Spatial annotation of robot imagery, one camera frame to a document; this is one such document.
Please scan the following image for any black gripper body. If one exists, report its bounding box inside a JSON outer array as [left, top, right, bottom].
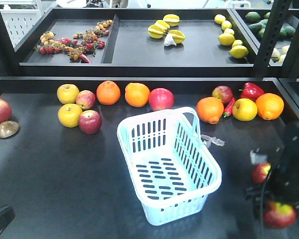
[[244, 179, 299, 217]]

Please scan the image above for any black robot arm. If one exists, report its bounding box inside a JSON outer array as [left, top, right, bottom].
[[244, 121, 299, 219]]

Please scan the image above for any orange back left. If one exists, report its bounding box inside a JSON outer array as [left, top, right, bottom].
[[96, 81, 121, 106]]

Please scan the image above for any crumpled clear plastic wrap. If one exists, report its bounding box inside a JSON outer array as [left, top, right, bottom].
[[201, 134, 225, 148]]

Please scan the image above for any red apple front pair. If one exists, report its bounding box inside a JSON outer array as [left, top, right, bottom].
[[78, 110, 103, 134]]

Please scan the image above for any round orange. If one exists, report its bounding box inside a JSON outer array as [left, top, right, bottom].
[[255, 93, 285, 120]]

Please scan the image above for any orange back middle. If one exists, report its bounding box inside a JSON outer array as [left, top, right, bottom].
[[125, 83, 150, 108]]

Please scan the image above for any yellow lemon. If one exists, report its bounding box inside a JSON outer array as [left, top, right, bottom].
[[229, 45, 249, 59]]

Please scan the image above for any orange with nub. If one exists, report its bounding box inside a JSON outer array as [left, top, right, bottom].
[[196, 97, 224, 124]]

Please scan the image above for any cherry tomato vine cluster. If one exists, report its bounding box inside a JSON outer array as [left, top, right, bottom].
[[33, 19, 114, 64]]

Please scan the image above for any large red apple back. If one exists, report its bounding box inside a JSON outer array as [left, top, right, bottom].
[[149, 88, 174, 111]]

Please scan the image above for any small red apple pair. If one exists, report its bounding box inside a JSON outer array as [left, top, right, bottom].
[[76, 90, 96, 110]]

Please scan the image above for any light blue plastic basket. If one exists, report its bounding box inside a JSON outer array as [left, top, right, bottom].
[[117, 107, 222, 226]]

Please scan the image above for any yellow apple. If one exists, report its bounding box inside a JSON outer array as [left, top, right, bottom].
[[57, 84, 80, 105], [58, 104, 83, 128], [232, 98, 258, 121]]

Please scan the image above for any yellow apple back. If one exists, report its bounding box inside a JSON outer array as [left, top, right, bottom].
[[57, 84, 80, 105]]

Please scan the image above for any red chili pepper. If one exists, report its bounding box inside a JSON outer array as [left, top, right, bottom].
[[223, 97, 236, 118]]

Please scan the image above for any white garlic bulb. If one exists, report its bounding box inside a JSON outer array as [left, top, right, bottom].
[[164, 33, 177, 47]]

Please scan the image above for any red bell pepper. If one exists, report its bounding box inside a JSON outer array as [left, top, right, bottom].
[[240, 82, 265, 102]]

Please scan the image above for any green avocado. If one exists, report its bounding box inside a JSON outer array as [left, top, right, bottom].
[[245, 11, 261, 23]]

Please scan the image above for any yellow apple front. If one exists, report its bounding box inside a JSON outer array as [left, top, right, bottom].
[[58, 104, 83, 128]]

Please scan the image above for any brown half shell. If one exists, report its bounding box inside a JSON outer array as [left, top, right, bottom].
[[0, 120, 20, 138]]

